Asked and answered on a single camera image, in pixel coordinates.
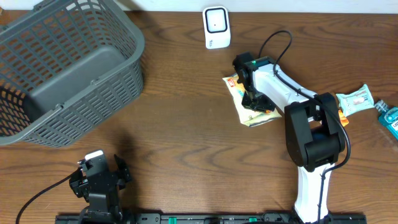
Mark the blue mouthwash bottle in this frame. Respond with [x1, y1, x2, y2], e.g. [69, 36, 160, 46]
[374, 100, 397, 139]

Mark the teal wet wipes pack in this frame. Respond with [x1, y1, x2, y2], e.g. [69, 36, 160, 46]
[336, 84, 374, 116]

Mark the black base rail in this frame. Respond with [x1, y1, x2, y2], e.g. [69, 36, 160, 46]
[55, 212, 367, 224]

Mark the yellow snack bag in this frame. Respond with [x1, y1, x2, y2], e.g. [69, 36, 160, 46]
[223, 73, 282, 127]

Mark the white barcode scanner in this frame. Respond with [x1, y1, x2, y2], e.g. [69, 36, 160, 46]
[202, 6, 231, 50]

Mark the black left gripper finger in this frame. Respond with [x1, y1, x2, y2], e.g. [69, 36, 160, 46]
[69, 168, 86, 198]
[114, 154, 131, 184]

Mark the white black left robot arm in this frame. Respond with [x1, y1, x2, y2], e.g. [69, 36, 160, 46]
[69, 150, 132, 223]

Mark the dark grey plastic basket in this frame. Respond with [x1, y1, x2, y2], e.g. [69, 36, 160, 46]
[1, 1, 145, 147]

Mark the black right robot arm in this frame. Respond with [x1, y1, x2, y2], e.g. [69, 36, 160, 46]
[233, 52, 345, 223]

